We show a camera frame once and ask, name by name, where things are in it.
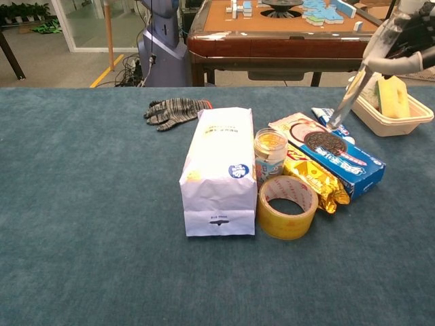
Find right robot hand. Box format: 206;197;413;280
361;0;435;75

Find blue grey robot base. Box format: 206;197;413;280
137;0;192;88

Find white blue toothpaste tube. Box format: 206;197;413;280
311;107;356;145

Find cardboard box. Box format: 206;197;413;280
359;0;402;24

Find white plastic crate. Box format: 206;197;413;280
404;66;435;83

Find yellow sponge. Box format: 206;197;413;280
377;74;412;120

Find beige plastic basket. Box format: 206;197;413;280
345;82;435;138

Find brown mahjong table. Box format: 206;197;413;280
186;0;402;88

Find black mahjong table hub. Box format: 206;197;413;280
260;0;305;18

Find blue cookie box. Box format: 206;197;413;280
268;111;387;201

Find gold foil snack packet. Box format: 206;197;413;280
282;143;351;215

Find clear glass jar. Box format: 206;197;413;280
253;128;290;193

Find white paper bag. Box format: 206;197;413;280
179;107;258;238

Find yellow packing tape roll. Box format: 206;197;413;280
256;175;319;241

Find grey striped work glove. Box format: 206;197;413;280
143;97;213;132

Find wooden pole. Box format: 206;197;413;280
103;0;116;73

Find green cloth heap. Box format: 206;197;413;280
31;19;64;35

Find green potted plants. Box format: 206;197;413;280
0;1;52;25

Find dark table leg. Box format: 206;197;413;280
0;26;27;82

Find tangled black floor cables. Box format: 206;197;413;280
114;53;147;88

